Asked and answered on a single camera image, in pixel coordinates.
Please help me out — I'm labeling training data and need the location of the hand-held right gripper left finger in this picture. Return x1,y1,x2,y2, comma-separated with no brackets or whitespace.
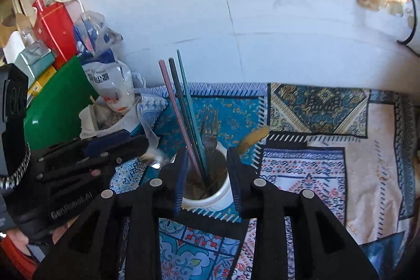
33,149,190,280

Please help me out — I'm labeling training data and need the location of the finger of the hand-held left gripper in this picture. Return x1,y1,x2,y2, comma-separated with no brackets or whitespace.
34,154,132,193
43,130,150,166

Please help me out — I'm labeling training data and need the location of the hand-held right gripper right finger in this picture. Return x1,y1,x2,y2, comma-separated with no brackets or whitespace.
226,147,381,280

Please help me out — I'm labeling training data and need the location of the white ceramic cup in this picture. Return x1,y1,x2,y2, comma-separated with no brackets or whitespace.
174,142,235,212

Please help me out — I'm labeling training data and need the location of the gold spoon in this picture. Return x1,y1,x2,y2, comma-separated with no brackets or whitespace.
237,125,270,155

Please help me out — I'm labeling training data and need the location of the metal fork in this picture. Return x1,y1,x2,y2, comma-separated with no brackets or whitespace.
199,112,218,167

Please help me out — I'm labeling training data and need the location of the pink chopstick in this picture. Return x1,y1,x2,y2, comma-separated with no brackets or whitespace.
158,60,201,176

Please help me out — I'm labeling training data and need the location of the dark chopstick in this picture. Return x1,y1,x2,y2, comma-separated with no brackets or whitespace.
168,57,208,184

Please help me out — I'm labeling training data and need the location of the crumpled white plastic bag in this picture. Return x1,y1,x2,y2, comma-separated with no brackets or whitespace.
79,93,160,151

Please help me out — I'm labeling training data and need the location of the green box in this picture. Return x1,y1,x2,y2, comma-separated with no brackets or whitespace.
24,55,99,151

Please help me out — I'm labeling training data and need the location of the clear printed food bag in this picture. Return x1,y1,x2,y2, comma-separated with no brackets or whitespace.
74,12,145,113

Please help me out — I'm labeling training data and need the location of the patterned blue mat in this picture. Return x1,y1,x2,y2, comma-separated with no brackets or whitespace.
108,81,418,280

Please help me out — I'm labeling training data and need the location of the yellow box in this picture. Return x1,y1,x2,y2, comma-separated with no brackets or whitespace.
28,67,58,101

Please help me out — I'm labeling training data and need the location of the teal tissue box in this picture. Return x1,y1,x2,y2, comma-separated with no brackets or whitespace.
13,37,57,84

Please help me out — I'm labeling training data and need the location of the red tin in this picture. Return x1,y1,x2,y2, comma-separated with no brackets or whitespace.
32,2,79,69

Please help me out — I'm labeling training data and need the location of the black power cable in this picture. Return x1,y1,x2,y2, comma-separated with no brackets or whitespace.
395,9,420,46

